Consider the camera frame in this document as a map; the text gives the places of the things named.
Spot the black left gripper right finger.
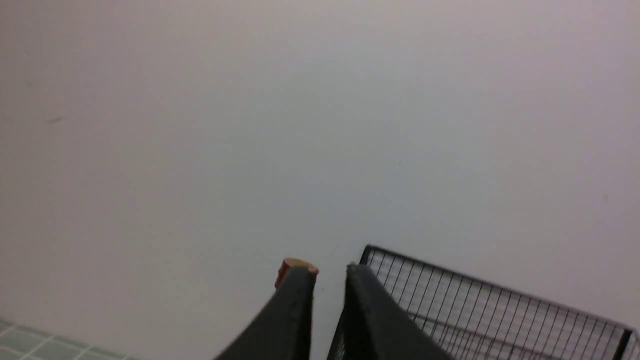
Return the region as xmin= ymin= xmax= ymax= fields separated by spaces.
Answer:
xmin=327 ymin=264 xmax=452 ymax=360

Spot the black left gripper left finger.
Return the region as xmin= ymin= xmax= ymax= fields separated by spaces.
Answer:
xmin=216 ymin=265 xmax=318 ymax=360

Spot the dark soy sauce bottle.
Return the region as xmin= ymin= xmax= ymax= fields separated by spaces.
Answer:
xmin=274 ymin=257 xmax=320 ymax=290

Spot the green checkered tablecloth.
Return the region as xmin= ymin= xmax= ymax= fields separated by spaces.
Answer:
xmin=0 ymin=319 xmax=137 ymax=360

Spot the black wire mesh shelf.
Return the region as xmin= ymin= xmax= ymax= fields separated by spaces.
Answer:
xmin=357 ymin=244 xmax=640 ymax=360

